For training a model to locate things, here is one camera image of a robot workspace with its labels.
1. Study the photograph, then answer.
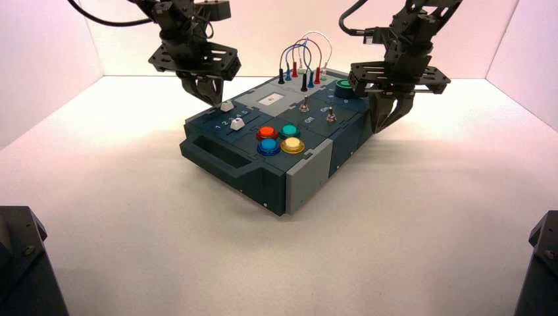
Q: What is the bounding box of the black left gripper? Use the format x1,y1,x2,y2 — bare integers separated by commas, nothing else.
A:
148,30,242,107

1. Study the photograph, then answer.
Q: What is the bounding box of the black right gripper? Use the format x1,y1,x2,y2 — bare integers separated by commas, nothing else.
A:
348,41,451,134

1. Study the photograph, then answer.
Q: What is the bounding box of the dark teal grey task box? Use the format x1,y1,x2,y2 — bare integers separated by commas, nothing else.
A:
179,67,376,217

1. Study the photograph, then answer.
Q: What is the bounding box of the black green rotary knob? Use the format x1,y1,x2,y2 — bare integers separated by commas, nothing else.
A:
334,79,355,99

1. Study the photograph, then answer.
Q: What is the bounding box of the red orange push button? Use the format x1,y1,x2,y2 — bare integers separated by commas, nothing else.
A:
256,126,280,142

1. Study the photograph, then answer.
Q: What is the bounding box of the blue push button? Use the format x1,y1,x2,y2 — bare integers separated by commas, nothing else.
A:
257,139,282,157

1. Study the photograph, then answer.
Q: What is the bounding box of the teal green push button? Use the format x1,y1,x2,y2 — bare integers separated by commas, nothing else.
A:
278,124,301,140

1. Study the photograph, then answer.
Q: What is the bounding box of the yellow push button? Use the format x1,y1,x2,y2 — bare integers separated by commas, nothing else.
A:
280,136,305,155

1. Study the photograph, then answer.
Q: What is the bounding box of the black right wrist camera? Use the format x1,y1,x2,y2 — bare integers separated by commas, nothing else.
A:
364,26,393,45

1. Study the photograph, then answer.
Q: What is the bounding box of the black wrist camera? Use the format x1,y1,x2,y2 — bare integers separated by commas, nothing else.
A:
364,26,393,45
198,0,231,20

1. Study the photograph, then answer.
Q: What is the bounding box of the white banana plug cable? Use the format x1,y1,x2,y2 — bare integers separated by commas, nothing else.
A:
297,31,333,82

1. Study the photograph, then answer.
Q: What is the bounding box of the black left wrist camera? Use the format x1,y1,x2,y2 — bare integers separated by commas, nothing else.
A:
198,0,231,20

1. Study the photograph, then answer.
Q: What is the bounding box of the red banana plug cable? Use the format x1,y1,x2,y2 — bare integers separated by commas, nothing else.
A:
291,38,322,86

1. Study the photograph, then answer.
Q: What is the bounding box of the blue banana plug cable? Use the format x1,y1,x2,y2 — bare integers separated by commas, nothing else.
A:
284,41,316,89

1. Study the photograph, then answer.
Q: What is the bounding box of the black banana plug cable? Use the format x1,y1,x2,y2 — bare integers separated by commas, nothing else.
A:
277,43,309,93

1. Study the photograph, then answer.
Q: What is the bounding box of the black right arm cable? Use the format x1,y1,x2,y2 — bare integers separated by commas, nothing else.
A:
339,0,369,37

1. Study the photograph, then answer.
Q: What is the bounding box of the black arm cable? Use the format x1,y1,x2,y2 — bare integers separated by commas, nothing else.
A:
67,0,153,28
339,0,369,37

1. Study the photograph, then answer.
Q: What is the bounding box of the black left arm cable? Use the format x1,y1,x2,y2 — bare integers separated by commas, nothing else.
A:
67,0,153,28

